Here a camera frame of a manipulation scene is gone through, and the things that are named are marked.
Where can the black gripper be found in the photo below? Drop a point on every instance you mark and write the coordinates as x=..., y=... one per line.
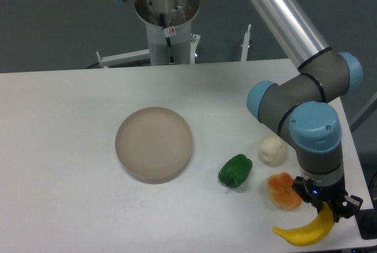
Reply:
x=341, y=204

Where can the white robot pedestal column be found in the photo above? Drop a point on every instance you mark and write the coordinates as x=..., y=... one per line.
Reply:
x=168, y=26

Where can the beige round plate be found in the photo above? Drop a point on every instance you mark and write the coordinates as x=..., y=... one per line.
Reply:
x=154, y=144

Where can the grey metal table leg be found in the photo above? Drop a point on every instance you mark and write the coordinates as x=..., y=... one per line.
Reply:
x=364, y=112

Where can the green toy bell pepper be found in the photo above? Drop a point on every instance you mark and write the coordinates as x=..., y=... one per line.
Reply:
x=235, y=171

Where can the yellow toy banana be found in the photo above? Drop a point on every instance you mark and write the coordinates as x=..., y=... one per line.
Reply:
x=311, y=233

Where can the white toy pear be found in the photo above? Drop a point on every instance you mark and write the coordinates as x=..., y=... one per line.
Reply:
x=272, y=150

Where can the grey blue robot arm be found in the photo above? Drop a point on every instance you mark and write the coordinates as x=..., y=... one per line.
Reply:
x=297, y=111

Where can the white metal upright post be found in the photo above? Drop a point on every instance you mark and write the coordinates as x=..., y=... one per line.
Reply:
x=246, y=44

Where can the white metal frame bracket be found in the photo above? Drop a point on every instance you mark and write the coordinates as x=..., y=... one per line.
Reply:
x=125, y=59

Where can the orange toy bread roll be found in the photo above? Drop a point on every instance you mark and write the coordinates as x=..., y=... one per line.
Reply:
x=281, y=192

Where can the black device at table edge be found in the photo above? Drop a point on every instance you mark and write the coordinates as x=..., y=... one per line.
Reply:
x=366, y=221

